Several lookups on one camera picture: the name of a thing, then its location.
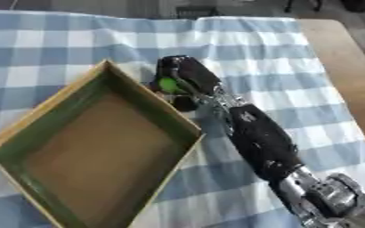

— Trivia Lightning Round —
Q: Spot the dark chair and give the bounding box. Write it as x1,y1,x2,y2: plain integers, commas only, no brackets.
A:
174,5,220,20

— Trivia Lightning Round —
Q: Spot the tan cardboard box green inside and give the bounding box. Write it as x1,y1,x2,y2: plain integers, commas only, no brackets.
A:
0,59,207,228

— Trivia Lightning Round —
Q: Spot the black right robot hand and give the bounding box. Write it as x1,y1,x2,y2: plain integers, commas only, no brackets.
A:
148,54,223,112

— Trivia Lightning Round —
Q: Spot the green toy object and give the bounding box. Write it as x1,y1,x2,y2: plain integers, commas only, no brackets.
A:
158,77,184,94

